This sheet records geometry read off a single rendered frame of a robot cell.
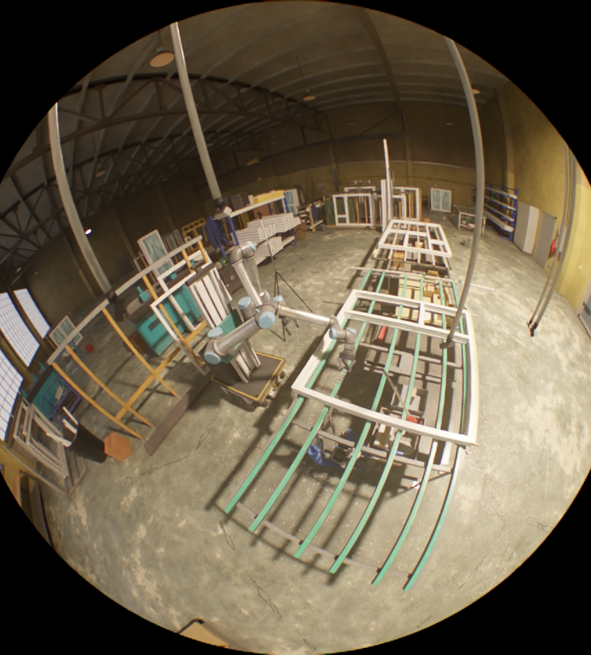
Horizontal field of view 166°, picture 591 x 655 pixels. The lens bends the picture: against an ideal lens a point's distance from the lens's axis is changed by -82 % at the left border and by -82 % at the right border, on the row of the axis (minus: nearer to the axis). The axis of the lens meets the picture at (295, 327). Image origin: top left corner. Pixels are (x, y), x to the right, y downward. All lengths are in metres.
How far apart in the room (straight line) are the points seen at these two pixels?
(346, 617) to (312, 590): 0.52
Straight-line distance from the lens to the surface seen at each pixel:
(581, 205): 8.09
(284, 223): 6.18
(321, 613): 2.68
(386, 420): 1.48
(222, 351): 1.70
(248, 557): 2.57
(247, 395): 2.52
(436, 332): 2.15
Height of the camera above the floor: 2.28
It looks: 40 degrees down
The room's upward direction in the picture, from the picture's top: 15 degrees counter-clockwise
